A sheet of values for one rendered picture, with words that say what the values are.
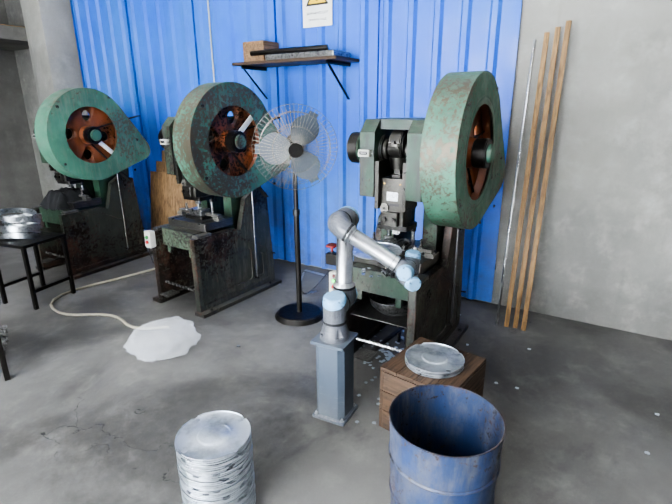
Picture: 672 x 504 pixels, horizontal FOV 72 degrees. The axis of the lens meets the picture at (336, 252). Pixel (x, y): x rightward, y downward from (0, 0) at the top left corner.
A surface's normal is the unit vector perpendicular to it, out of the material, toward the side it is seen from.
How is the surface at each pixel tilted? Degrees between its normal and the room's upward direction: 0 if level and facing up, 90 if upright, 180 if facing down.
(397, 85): 90
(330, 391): 90
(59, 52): 90
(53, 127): 90
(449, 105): 53
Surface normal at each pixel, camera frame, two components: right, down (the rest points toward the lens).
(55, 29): 0.85, 0.15
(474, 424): -0.78, 0.15
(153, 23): -0.53, 0.26
